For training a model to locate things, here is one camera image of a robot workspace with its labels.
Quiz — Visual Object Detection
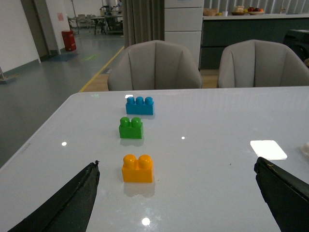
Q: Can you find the blue toy block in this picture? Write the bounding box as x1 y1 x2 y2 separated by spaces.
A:
126 96 155 115

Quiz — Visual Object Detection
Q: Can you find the grey armchair right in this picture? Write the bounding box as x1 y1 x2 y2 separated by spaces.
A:
217 40 309 88

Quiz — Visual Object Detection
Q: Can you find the black appliance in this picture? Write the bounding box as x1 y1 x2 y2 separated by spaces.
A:
283 29 309 61

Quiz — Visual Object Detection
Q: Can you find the background work table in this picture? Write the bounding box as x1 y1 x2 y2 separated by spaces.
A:
90 14 123 35

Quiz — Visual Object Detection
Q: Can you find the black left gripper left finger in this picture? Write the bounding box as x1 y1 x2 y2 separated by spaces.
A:
10 161 100 232

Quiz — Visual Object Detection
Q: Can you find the red bin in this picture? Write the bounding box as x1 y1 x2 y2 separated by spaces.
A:
61 30 76 51

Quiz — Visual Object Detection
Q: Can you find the dark kitchen counter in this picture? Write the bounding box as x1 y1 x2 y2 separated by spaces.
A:
199 14 309 70

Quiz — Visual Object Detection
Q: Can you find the grey armchair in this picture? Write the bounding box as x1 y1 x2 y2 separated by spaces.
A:
217 40 309 88
107 40 202 91

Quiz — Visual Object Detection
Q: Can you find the grey curtain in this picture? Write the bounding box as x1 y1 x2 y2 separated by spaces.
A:
122 0 165 48

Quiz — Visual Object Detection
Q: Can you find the wicker basket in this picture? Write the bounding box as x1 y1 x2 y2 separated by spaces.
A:
203 8 218 16

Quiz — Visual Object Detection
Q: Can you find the white drawer cabinet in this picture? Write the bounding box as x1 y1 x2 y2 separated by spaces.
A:
164 0 204 67

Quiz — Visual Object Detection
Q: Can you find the green toy block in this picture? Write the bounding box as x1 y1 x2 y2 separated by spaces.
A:
119 117 143 139

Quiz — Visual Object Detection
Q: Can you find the yellow toy block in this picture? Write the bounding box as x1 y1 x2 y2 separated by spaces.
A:
122 154 154 183

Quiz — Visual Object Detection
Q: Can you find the bread bowl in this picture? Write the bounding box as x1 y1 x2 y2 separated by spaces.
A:
232 5 248 15

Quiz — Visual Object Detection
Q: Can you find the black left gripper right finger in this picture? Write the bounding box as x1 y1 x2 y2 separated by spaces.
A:
254 157 309 232

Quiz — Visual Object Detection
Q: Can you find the fruit plate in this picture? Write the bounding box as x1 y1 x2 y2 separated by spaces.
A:
248 7 264 15

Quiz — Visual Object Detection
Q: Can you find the grey armchair left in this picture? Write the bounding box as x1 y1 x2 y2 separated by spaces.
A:
107 40 202 91

